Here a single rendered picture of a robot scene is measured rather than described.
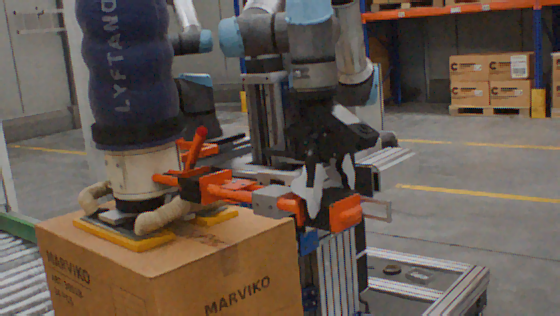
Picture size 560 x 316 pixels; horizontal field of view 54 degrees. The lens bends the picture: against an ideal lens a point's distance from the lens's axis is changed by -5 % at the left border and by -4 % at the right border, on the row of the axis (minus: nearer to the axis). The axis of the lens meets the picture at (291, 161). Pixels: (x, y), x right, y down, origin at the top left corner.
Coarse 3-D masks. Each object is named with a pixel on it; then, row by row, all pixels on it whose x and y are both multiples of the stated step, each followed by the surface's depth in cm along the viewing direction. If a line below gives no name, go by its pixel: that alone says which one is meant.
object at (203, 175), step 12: (204, 168) 125; (216, 168) 124; (180, 180) 119; (192, 180) 116; (204, 180) 116; (216, 180) 118; (180, 192) 120; (192, 192) 118; (204, 192) 116; (204, 204) 116
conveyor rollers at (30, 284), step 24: (0, 240) 263; (24, 240) 262; (0, 264) 236; (24, 264) 229; (0, 288) 211; (24, 288) 209; (48, 288) 207; (0, 312) 186; (24, 312) 184; (48, 312) 183
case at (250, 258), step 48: (48, 240) 143; (96, 240) 130; (192, 240) 125; (240, 240) 123; (288, 240) 133; (96, 288) 127; (144, 288) 110; (192, 288) 114; (240, 288) 124; (288, 288) 135
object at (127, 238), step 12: (84, 216) 142; (96, 216) 142; (132, 216) 130; (84, 228) 138; (96, 228) 133; (108, 228) 131; (120, 228) 130; (132, 228) 128; (108, 240) 129; (120, 240) 125; (132, 240) 123; (144, 240) 122; (156, 240) 123; (168, 240) 125
